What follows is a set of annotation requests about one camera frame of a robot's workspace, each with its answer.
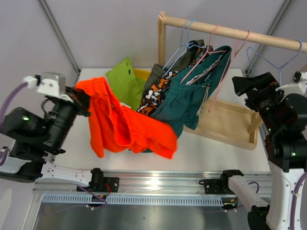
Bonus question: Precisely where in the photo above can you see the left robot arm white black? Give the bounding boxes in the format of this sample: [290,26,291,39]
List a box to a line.
[0,87,104,192]

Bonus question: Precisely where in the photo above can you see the yellow plastic tray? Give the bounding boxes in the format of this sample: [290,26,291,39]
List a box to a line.
[133,69,151,81]

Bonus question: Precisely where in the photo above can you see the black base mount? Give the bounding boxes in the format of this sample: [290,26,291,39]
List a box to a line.
[83,177,120,193]
[198,179,228,195]

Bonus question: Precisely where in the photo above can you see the pink wire hanger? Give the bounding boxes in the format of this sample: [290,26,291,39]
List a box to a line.
[180,24,224,83]
[208,30,251,113]

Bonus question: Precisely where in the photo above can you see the orange shorts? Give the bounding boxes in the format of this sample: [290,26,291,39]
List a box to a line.
[75,77,177,159]

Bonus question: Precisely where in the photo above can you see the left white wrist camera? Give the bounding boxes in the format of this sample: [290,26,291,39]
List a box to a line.
[23,72,73,103]

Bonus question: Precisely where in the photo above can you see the teal shorts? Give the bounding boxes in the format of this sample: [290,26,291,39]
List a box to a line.
[149,46,232,137]

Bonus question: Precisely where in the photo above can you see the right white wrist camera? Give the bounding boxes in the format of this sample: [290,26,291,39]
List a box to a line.
[276,71,307,96]

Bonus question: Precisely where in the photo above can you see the slotted cable duct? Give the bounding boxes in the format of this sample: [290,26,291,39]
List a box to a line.
[42,194,223,207]

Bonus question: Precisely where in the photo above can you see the lime green shorts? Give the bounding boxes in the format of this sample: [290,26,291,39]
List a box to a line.
[106,57,145,111]

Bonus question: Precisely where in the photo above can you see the purple cable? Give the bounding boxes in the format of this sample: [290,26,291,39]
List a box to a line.
[247,172,307,230]
[0,81,28,166]

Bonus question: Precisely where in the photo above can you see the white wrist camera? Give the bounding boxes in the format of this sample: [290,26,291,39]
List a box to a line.
[23,72,73,103]
[276,71,307,96]

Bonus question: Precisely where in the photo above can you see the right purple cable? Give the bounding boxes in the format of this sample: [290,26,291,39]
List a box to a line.
[247,172,307,230]

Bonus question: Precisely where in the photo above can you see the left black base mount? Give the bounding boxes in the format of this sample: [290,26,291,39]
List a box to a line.
[83,177,120,193]

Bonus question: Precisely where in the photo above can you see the aluminium mounting rail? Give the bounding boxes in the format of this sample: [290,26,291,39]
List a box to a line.
[33,171,272,195]

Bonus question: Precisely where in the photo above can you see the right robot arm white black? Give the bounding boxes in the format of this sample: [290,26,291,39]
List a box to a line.
[219,72,307,230]

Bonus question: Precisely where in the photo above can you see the camouflage patterned shorts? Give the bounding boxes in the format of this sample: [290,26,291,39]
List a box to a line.
[136,46,206,116]

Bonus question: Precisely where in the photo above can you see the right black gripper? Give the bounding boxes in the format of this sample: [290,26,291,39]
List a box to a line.
[232,71,286,133]

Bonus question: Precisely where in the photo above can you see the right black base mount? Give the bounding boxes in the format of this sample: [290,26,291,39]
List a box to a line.
[198,179,228,195]

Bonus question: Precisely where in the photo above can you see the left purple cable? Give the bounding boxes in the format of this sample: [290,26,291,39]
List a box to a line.
[0,81,28,166]

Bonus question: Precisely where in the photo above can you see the wooden clothes rack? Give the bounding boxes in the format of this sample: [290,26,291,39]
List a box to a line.
[157,10,307,151]

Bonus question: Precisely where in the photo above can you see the olive grey shorts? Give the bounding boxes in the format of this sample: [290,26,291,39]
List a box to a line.
[142,39,205,98]

